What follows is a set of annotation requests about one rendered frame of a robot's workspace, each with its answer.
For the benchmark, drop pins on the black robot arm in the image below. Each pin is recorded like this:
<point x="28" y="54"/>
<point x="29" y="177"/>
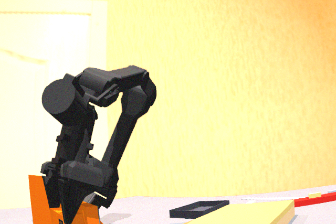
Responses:
<point x="68" y="101"/>

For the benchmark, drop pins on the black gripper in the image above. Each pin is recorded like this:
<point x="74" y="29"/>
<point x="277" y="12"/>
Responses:
<point x="68" y="179"/>

